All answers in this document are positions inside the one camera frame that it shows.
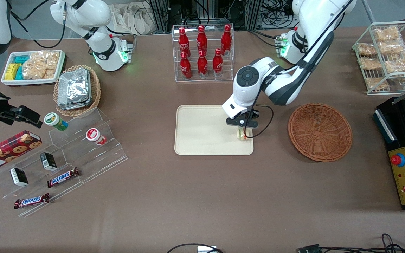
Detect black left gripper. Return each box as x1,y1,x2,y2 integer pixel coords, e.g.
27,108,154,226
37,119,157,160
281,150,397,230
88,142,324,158
226,110,260,140

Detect triangle sandwich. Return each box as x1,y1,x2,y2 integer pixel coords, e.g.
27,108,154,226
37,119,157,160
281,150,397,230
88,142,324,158
237,126,251,141

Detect cream plastic tray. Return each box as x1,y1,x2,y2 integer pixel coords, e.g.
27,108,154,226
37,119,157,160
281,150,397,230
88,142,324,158
174,104,254,156

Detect white rectangular snack tray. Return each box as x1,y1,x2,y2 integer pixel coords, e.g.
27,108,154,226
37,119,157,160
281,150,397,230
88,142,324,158
1,50,66,87

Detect oval tan wicker basket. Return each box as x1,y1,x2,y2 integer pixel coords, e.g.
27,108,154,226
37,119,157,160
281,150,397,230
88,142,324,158
53,65,101,118

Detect round brown wicker basket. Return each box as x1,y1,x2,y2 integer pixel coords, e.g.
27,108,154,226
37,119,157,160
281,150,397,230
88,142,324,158
288,103,353,162

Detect green cup with white lid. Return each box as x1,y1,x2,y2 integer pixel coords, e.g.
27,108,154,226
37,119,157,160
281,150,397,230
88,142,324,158
44,112,69,131

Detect red tartan cookie box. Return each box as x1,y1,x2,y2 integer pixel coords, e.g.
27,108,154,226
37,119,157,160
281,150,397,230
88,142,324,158
0,130,43,174

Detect small black box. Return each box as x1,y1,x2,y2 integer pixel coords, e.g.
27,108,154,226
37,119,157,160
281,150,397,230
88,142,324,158
10,167,29,187
40,152,58,171

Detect yellow snack packet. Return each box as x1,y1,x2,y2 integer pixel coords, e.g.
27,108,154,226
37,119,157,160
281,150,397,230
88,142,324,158
4,63,22,81

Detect clear bag of crackers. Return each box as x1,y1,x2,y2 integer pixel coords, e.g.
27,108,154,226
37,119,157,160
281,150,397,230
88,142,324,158
22,50,61,80

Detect silver foil pack stack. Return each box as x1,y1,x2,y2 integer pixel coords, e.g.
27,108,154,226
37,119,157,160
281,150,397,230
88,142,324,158
57,68,93,110

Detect clear acrylic bottle rack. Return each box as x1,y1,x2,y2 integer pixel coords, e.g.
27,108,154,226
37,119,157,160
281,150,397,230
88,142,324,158
172,24,234,83

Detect red cup with white lid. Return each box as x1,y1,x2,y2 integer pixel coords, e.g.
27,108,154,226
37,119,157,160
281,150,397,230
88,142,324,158
86,128,107,146

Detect brown Snickers bar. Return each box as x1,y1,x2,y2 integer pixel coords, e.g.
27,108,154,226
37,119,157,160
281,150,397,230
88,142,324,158
14,193,50,210
47,167,80,188

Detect red cola bottle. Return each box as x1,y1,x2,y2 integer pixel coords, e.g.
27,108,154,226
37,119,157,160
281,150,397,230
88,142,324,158
196,25,208,57
180,52,192,79
178,27,191,58
197,50,209,79
221,24,232,56
212,48,224,77

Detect clear acrylic stepped stand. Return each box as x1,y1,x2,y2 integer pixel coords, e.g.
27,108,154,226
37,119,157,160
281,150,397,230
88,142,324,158
0,107,129,218

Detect clear bag of pastry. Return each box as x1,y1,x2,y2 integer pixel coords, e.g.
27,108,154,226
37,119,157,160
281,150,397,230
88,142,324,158
378,41,405,55
359,57,382,70
365,77,388,90
373,27,400,43
385,53,405,73
356,43,377,56

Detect black yellow control box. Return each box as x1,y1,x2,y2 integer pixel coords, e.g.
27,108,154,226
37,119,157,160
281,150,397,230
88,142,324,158
373,97,405,212

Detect beige cloth bag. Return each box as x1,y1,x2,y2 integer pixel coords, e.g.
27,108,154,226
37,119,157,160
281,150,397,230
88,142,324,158
109,3,159,36

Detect red emergency stop button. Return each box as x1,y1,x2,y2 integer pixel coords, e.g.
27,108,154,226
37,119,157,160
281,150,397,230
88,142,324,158
391,153,405,168

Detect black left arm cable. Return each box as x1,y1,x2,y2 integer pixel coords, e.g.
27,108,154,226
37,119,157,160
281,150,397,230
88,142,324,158
243,0,353,138

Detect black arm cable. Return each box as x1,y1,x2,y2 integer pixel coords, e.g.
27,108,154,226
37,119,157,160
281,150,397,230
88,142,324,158
9,0,66,49
243,0,353,138

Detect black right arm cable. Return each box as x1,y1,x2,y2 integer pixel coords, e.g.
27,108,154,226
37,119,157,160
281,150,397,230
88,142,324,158
9,0,66,49

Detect aluminium frame profile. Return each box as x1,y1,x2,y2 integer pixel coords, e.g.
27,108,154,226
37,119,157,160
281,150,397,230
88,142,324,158
149,0,170,33
245,0,263,31

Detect black looped table cable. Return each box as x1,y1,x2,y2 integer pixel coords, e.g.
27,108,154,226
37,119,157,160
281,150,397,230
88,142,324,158
167,243,224,253

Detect black cable connector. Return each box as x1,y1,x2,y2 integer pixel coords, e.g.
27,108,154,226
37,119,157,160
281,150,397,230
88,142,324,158
297,244,323,253

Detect white wire rack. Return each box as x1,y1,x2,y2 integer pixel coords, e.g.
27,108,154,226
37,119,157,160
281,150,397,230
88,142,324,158
352,20,405,96

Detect black tangled cables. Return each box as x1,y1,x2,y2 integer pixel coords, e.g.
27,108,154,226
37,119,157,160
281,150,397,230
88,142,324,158
320,233,405,253

